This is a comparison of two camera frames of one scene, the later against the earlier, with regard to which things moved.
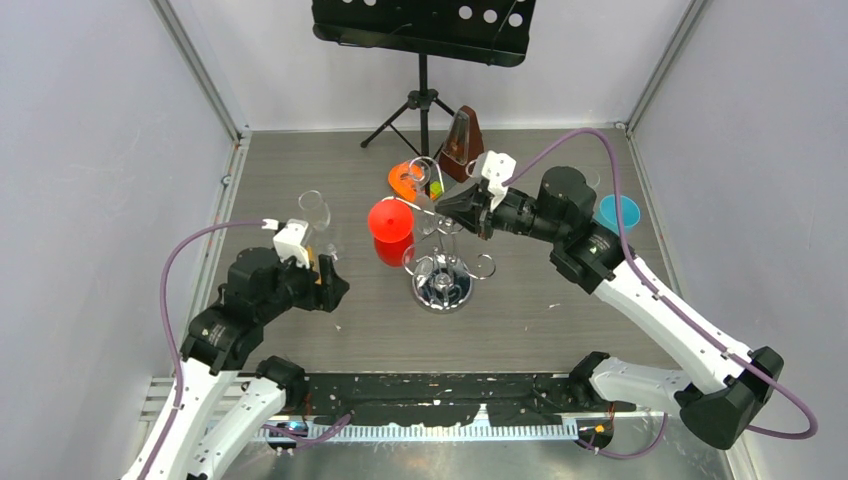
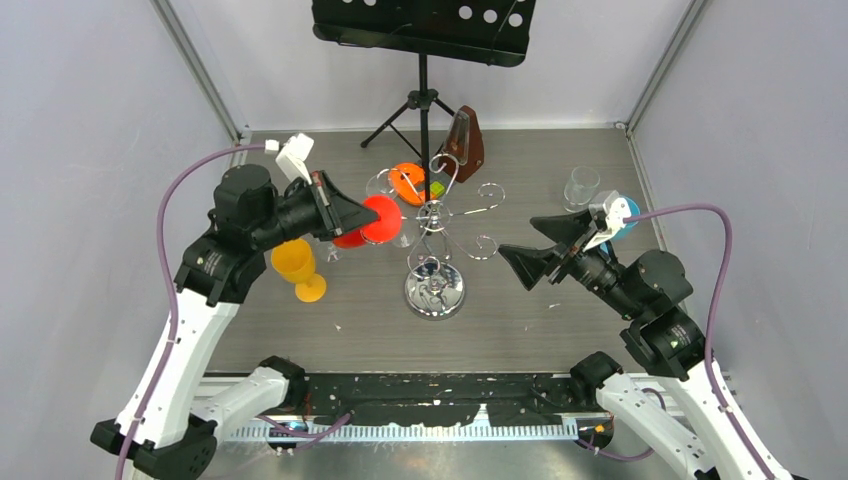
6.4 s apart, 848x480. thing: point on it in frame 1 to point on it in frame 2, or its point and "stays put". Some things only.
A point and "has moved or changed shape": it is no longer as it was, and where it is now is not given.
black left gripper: (328, 294) to (327, 200)
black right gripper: (467, 207) to (529, 263)
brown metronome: (463, 145) stays put
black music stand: (488, 31) stays put
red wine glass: (391, 226) to (380, 231)
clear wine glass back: (425, 212) to (380, 184)
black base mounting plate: (454, 400) stays put
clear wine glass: (316, 212) has moved or changed shape
